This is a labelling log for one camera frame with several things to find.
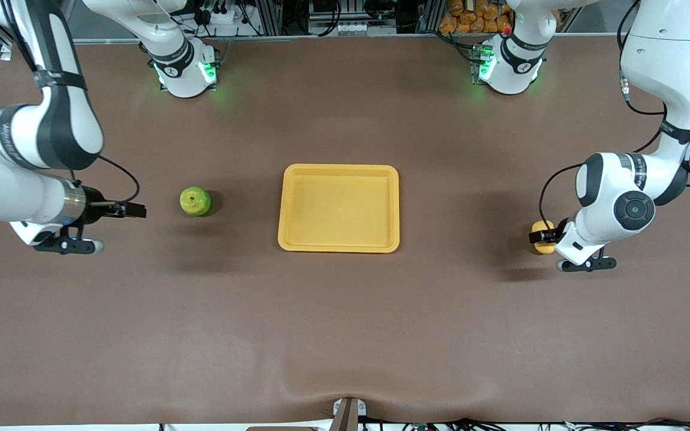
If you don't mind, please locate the orange packaged goods pile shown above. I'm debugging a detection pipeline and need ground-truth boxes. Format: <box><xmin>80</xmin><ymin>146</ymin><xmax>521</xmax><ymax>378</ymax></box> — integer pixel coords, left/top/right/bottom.
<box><xmin>439</xmin><ymin>0</ymin><xmax>513</xmax><ymax>34</ymax></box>

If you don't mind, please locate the black floor cable bundle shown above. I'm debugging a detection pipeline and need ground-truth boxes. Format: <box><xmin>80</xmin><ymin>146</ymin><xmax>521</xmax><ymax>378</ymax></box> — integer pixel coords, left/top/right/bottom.
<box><xmin>363</xmin><ymin>418</ymin><xmax>690</xmax><ymax>431</ymax></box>

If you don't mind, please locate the yellow plastic tray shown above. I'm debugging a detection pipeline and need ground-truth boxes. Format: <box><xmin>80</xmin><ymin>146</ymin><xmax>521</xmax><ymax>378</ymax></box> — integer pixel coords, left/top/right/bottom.
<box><xmin>278</xmin><ymin>163</ymin><xmax>400</xmax><ymax>253</ymax></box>

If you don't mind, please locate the green apple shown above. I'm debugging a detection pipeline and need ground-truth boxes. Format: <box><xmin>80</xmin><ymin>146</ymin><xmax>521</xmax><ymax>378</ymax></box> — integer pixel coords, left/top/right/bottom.
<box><xmin>179</xmin><ymin>186</ymin><xmax>211</xmax><ymax>217</ymax></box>

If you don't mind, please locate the yellow potato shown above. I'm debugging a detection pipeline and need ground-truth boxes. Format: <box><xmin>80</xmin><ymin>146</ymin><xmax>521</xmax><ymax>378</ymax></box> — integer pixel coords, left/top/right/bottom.
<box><xmin>531</xmin><ymin>220</ymin><xmax>556</xmax><ymax>256</ymax></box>

